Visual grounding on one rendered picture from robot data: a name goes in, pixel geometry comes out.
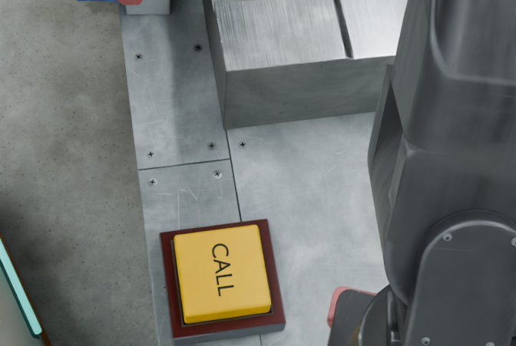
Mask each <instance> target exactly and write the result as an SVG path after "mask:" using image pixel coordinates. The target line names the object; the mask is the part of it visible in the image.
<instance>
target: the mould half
mask: <svg viewBox="0 0 516 346"><path fill-rule="evenodd" d="M202 1H203V10H204V14H205V19H206V24H207V34H208V38H209V43H210V52H211V57H212V62H213V70H214V75H215V81H216V86H217V94H218V99H219V104H220V112H221V117H222V123H223V128H224V130H227V129H233V128H241V127H252V126H259V125H266V124H278V123H285V122H292V121H298V120H311V119H317V118H324V117H336V116H343V115H350V114H362V113H368V112H375V111H376V108H377V104H378V100H379V94H380V90H381V86H382V79H383V75H384V71H385V65H386V64H394V60H395V53H396V49H397V45H398V42H399V35H400V31H401V27H402V20H403V17H404V13H405V8H406V5H407V1H408V0H253V1H245V2H231V3H223V0H220V1H215V2H214V12H213V4H212V0H202Z"/></svg>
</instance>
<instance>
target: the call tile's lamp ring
mask: <svg viewBox="0 0 516 346"><path fill-rule="evenodd" d="M251 225H257V226H258V228H259V229H260V237H261V242H262V247H263V254H264V259H265V264H266V272H267V277H268V282H269V287H270V294H271V299H272V304H273V312H274V314H273V315H263V316H257V317H252V318H241V319H236V320H230V321H220V322H214V323H209V324H203V325H193V326H187V327H182V325H181V320H180V308H179V302H178V296H177V285H176V279H175V272H174V261H173V255H172V248H171V243H170V241H171V240H174V237H175V236H176V235H181V234H187V233H193V232H204V231H210V230H216V229H227V228H233V227H240V226H251ZM160 240H161V247H162V253H163V259H164V271H165V277H166V283H167V295H168V301H169V308H170V319H171V326H172V332H173V338H183V337H189V336H194V335H200V334H210V333H216V332H221V331H231V330H237V329H242V328H252V327H258V326H264V325H274V324H279V323H285V317H284V313H283V305H282V300H281V295H280V287H279V283H278V278H277V274H276V266H275V261H274V257H273V248H272V244H271V239H270V231H269V226H268V222H267V219H258V220H253V221H246V222H235V223H229V224H223V225H217V226H206V227H200V228H194V229H182V230H177V231H170V232H161V233H160Z"/></svg>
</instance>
